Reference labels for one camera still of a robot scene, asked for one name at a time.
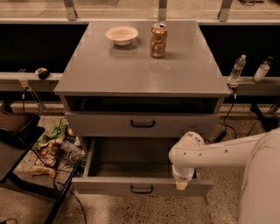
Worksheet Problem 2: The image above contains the black floor cable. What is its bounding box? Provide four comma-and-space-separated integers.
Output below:
30, 148, 88, 224

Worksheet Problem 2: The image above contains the black power cable with adapter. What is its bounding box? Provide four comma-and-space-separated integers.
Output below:
206, 87, 239, 144

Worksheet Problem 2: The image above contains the gold soda can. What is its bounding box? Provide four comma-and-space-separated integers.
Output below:
150, 23, 168, 58

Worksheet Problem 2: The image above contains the grey top drawer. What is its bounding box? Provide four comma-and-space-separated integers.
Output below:
66, 112, 220, 137

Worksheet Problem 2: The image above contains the grey drawer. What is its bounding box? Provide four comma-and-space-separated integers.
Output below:
66, 112, 220, 137
73, 137, 214, 196

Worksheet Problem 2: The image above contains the brown chips bag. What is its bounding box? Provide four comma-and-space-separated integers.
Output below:
31, 140, 60, 178

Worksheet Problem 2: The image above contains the clear water bottle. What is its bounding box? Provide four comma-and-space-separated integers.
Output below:
228, 54, 247, 81

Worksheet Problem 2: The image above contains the yellow black tape measure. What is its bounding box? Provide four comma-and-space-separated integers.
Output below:
35, 67, 50, 80

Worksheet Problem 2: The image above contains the black stand leg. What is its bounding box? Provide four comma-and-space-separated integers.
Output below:
250, 102, 280, 132

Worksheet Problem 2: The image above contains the grey drawer cabinet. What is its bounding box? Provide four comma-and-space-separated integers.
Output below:
53, 19, 232, 147

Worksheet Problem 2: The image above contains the crushed plastic bottle on floor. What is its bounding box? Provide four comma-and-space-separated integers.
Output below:
60, 141, 86, 165

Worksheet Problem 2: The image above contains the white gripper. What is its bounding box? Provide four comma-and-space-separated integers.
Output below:
171, 165, 194, 191

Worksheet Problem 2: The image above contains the white paper bowl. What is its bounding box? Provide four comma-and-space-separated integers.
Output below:
105, 26, 138, 46

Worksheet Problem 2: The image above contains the green snack bag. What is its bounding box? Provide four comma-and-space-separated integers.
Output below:
32, 118, 68, 151

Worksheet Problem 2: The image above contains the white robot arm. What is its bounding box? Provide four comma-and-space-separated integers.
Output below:
169, 128, 280, 224

